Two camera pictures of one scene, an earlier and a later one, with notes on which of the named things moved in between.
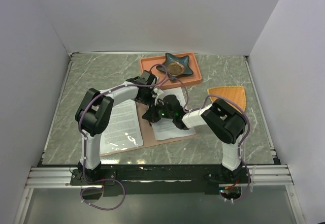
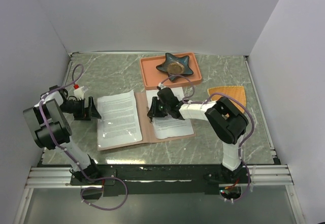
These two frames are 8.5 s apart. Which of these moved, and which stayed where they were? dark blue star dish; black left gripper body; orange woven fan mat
Moved: black left gripper body
Stayed: dark blue star dish; orange woven fan mat
